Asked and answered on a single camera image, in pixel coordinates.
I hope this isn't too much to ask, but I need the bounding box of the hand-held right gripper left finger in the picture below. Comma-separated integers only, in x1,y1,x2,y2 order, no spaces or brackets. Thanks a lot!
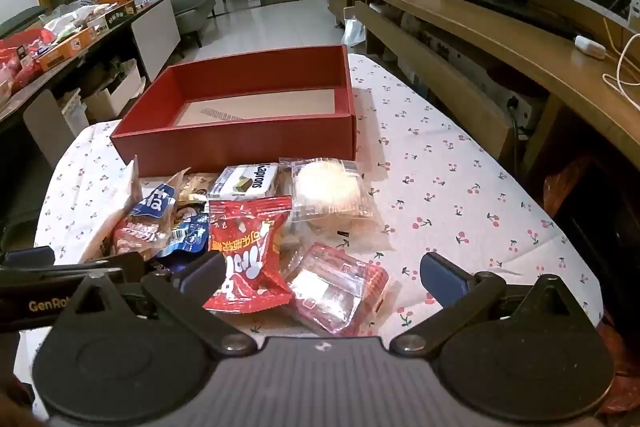
57,251,258,358

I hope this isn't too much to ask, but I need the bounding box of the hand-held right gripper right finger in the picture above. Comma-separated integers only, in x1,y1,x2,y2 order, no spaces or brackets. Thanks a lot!
390,252,586,356

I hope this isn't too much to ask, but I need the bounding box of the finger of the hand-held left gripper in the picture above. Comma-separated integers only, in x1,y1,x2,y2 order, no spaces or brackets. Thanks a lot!
75,253,149,290
0,246,56,267

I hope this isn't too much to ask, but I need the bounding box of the blue wafer biscuit packet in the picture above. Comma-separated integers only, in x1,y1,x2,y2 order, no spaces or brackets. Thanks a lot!
150,251,193,277

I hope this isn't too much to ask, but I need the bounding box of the red and blue snack packet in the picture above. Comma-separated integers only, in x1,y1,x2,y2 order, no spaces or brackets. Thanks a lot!
112,183,177,260

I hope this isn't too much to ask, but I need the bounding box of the red gummy candy packet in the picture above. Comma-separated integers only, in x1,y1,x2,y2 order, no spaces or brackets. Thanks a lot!
202,196,296,314

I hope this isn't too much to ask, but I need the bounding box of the white snack packet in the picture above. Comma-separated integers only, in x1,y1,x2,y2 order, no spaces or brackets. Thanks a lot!
82,157,143,264

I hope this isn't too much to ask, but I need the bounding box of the gold coffee bean packet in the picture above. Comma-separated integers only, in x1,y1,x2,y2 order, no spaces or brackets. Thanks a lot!
177,172,221,202

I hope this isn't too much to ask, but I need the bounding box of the white wafer packet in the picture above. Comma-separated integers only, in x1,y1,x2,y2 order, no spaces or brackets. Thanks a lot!
206,163,280,202

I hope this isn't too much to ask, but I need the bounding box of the red clear pastry packet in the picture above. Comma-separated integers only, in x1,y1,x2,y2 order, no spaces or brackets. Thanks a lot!
280,243,390,338

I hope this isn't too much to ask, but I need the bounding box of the red cardboard box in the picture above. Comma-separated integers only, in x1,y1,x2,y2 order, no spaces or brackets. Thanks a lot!
110,45,357,175

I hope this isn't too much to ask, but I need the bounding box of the clear round cake packet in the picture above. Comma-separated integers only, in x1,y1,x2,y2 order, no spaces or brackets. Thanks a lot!
277,157,383,233

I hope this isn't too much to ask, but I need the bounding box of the cherry print tablecloth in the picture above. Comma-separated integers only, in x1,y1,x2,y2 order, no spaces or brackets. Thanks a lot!
15,53,603,408

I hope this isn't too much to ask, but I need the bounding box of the white cardboard box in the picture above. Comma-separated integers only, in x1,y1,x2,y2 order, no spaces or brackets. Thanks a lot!
82,59,147,118

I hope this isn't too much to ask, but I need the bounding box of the white power strip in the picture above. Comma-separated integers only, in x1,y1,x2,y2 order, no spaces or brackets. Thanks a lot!
492,93,533,142

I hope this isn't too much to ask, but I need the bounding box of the red plastic bag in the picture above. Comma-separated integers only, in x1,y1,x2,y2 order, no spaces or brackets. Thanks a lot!
0,31,56,92

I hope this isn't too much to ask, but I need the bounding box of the low table with white panel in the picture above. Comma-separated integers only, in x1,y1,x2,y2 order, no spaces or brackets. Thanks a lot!
0,0,182,138

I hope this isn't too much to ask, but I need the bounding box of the dark and orange snack box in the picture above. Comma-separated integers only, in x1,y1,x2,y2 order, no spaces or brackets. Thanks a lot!
87,4,138,32

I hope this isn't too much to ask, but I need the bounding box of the wooden television cabinet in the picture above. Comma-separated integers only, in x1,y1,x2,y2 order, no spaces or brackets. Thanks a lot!
325,0,640,188

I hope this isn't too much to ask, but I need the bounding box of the clear plastic bag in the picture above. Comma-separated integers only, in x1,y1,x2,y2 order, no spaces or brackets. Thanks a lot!
342,19,368,48

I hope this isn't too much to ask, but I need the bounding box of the grey sofa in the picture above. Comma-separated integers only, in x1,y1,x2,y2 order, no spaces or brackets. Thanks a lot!
165,0,217,48

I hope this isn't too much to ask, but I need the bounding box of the white power adapter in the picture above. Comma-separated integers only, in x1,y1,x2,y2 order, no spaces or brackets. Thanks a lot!
574,35,607,58

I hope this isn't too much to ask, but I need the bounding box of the white cable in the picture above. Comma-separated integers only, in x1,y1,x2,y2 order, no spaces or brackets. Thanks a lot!
602,14,640,98

